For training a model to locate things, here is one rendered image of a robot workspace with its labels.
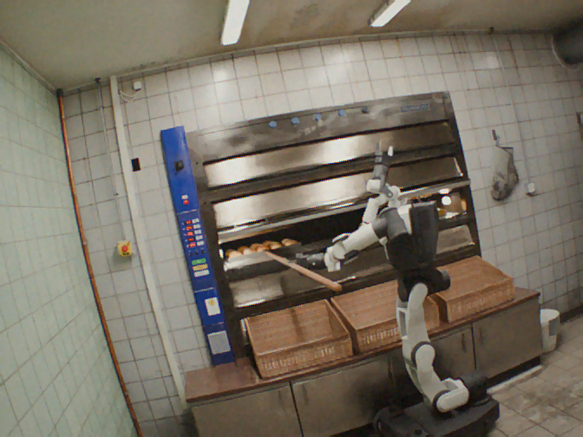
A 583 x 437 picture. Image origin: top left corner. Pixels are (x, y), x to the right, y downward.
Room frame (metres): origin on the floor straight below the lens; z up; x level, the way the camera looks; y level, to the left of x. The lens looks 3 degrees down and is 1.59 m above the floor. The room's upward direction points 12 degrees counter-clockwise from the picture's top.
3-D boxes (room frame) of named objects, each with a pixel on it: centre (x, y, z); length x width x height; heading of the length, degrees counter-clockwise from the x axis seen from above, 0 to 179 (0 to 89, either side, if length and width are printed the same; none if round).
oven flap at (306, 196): (3.32, -0.40, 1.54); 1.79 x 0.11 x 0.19; 101
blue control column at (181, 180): (4.04, 0.80, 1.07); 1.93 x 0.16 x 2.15; 11
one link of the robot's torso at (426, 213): (2.46, -0.58, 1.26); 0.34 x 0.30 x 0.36; 156
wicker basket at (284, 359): (2.95, 0.12, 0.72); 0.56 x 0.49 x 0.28; 99
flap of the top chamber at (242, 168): (3.32, -0.40, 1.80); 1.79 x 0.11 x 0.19; 101
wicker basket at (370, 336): (3.06, -0.46, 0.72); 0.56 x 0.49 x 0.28; 101
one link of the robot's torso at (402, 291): (2.49, -0.61, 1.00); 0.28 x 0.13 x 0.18; 102
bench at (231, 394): (3.02, -0.34, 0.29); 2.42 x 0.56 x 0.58; 101
